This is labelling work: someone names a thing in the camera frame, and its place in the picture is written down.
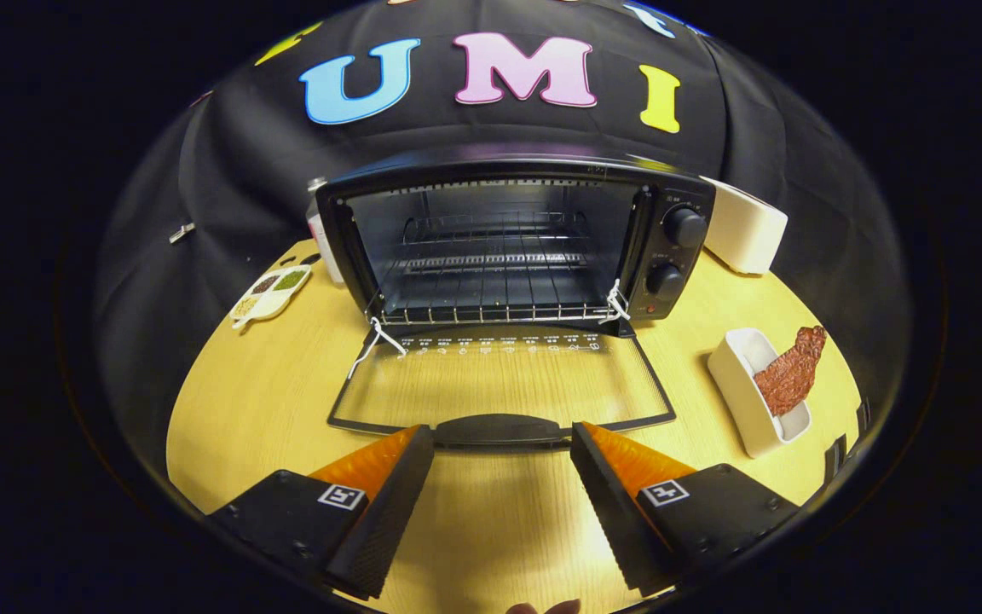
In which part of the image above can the black backdrop cloth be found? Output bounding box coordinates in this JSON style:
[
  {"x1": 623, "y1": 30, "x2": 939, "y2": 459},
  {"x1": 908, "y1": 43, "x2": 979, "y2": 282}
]
[{"x1": 95, "y1": 0, "x2": 914, "y2": 478}]

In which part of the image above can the white divided spice dish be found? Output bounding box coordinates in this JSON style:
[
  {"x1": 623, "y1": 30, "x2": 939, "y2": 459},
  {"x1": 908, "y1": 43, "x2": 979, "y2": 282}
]
[{"x1": 230, "y1": 264, "x2": 313, "y2": 330}]

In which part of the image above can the black toaster oven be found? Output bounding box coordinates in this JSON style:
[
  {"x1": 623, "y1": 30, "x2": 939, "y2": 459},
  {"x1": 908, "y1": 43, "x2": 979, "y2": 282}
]
[{"x1": 314, "y1": 153, "x2": 718, "y2": 450}]

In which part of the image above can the brown meat piece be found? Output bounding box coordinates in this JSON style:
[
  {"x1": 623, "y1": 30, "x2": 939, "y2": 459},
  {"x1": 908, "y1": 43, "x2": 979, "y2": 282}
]
[{"x1": 753, "y1": 325, "x2": 828, "y2": 417}]

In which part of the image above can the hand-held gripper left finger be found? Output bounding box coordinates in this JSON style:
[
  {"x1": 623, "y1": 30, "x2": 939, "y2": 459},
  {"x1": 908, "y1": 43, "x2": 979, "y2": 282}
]
[{"x1": 205, "y1": 424, "x2": 436, "y2": 600}]

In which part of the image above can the white bread toaster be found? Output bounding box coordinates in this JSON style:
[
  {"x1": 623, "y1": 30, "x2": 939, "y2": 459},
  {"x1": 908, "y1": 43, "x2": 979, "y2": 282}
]
[{"x1": 700, "y1": 177, "x2": 788, "y2": 275}]

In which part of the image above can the white string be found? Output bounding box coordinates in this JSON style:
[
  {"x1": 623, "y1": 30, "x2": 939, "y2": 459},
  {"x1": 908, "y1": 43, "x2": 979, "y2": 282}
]
[
  {"x1": 600, "y1": 280, "x2": 631, "y2": 323},
  {"x1": 348, "y1": 317, "x2": 407, "y2": 380}
]

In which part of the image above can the white ribbed rectangular dish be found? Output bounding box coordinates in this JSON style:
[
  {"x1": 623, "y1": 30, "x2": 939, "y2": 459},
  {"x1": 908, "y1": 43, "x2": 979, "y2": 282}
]
[{"x1": 707, "y1": 327, "x2": 812, "y2": 459}]

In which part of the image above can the clear plastic bottle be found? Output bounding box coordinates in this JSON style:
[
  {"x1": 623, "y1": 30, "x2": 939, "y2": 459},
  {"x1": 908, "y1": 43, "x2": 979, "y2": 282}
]
[{"x1": 307, "y1": 177, "x2": 345, "y2": 285}]

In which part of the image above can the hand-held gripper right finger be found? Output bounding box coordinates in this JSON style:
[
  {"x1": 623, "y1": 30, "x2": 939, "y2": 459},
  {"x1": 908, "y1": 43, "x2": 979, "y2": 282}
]
[{"x1": 570, "y1": 420, "x2": 801, "y2": 598}]

